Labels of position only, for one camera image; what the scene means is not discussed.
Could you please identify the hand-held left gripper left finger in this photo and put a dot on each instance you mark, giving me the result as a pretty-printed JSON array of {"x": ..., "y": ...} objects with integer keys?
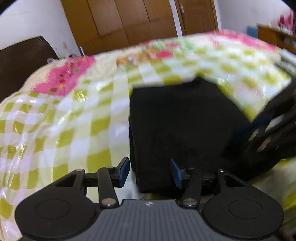
[{"x": 124, "y": 172}]

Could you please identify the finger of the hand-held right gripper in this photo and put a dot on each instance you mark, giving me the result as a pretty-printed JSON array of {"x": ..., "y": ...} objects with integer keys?
[
  {"x": 277, "y": 102},
  {"x": 251, "y": 139}
]

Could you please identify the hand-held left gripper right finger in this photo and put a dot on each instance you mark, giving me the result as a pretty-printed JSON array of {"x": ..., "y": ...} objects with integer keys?
[{"x": 175, "y": 173}]

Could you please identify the black pants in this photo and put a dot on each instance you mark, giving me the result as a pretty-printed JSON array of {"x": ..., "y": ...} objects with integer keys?
[{"x": 173, "y": 127}]

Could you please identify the light grey folded garment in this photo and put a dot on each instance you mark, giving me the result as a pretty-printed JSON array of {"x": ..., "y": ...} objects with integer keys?
[{"x": 288, "y": 62}]

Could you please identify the wooden side cabinet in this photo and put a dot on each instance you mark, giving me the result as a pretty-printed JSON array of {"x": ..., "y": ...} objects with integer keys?
[{"x": 277, "y": 37}]

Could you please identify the green checked plastic sheet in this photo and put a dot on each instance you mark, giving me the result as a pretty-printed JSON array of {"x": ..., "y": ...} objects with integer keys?
[{"x": 69, "y": 129}]

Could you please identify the red pink toys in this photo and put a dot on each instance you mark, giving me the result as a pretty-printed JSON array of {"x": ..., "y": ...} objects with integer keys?
[{"x": 286, "y": 20}]

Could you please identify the printed floral quilt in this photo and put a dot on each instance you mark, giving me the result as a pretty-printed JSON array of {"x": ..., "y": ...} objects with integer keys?
[{"x": 69, "y": 74}]

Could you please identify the wooden door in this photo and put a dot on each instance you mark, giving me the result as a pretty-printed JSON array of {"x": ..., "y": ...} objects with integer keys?
[{"x": 198, "y": 16}]

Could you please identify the wooden wardrobe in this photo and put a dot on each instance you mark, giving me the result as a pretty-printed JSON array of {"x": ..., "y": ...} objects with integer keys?
[{"x": 120, "y": 20}]

